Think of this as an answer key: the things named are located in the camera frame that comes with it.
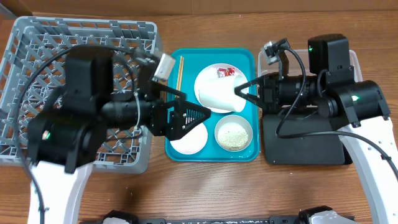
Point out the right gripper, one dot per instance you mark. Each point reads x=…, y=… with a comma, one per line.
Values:
x=267, y=93

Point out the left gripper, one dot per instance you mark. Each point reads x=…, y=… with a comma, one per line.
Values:
x=158, y=124

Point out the red snack wrapper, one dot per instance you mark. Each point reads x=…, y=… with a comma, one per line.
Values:
x=225, y=72

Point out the grey bowl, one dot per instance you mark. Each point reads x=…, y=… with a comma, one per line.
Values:
x=233, y=133

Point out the white cup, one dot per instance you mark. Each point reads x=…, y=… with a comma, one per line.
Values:
x=218, y=93

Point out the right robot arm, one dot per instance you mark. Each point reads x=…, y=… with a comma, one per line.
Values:
x=358, y=112

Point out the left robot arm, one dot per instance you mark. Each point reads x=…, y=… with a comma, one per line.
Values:
x=106, y=87

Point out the clear plastic bin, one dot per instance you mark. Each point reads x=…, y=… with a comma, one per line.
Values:
x=294, y=69

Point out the teal serving tray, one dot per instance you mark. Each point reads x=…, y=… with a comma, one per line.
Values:
x=196, y=63

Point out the large white plate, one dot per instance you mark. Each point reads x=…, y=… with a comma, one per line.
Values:
x=211, y=72

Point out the black tray bin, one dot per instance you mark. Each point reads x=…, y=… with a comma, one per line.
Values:
x=314, y=150

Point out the grey dish rack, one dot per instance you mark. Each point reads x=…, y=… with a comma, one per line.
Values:
x=33, y=40

